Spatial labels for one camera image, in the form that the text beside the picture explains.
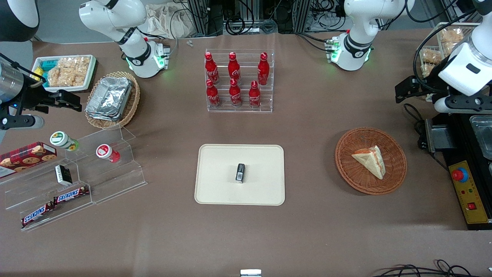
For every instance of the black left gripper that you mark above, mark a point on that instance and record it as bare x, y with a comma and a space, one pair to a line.
429, 85

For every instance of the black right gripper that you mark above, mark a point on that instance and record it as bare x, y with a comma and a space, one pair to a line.
31, 98

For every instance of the triangular sandwich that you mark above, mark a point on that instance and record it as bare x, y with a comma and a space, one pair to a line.
371, 161

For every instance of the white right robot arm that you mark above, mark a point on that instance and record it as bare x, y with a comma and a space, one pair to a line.
115, 15

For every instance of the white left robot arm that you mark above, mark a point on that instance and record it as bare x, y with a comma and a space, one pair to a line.
357, 23

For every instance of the white rectangular snack tray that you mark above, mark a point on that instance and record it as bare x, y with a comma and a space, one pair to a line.
92, 73

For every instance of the light oval wicker basket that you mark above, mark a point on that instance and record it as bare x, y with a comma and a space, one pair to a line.
132, 105

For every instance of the brown round wicker basket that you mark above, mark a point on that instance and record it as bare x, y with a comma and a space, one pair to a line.
346, 169

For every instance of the beige plastic tray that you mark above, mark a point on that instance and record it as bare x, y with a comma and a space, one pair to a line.
219, 181

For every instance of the clear bag of rice crackers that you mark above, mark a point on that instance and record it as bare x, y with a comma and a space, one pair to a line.
69, 72

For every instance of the bagged bread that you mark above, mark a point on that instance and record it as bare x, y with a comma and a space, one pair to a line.
451, 38
430, 59

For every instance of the green lid yogurt cup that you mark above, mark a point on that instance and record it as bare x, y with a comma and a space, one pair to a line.
63, 140

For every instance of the aluminium foil container stack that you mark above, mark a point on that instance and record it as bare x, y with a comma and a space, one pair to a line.
109, 98

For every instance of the yellow snack packet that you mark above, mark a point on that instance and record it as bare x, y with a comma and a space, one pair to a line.
37, 74

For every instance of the blue snack packet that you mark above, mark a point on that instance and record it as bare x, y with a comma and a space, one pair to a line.
49, 64

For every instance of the grey metal plate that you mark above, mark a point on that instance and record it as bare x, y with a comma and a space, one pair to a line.
440, 136

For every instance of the red lid yogurt cup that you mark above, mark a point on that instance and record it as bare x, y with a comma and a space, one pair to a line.
107, 152

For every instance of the black heating appliance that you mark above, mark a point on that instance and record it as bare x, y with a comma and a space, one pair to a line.
461, 127

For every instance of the red cookie box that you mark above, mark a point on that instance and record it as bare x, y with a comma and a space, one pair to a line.
27, 158

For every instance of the black and white small box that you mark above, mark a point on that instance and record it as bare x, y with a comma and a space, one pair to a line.
63, 175

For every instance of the steel pan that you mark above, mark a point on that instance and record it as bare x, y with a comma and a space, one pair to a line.
483, 134

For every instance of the clear acrylic stepped stand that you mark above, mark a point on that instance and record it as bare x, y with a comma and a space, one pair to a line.
115, 181

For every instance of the Snickers chocolate bar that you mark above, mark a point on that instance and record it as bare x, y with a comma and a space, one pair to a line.
36, 214
71, 195

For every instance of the red emergency stop button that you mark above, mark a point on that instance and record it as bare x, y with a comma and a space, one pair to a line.
459, 175

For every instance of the yellow control panel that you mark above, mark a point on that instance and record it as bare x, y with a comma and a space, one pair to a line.
471, 200

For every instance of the beige cloth bag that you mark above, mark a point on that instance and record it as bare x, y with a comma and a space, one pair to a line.
169, 21

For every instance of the clear acrylic bottle rack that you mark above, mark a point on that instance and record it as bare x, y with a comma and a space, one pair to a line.
265, 98

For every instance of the red cola bottle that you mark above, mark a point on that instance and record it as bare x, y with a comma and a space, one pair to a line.
234, 68
211, 69
212, 95
235, 94
263, 70
254, 96

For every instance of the small silver device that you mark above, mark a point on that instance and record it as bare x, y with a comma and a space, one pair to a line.
250, 273

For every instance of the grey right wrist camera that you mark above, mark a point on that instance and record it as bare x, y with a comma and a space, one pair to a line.
21, 122

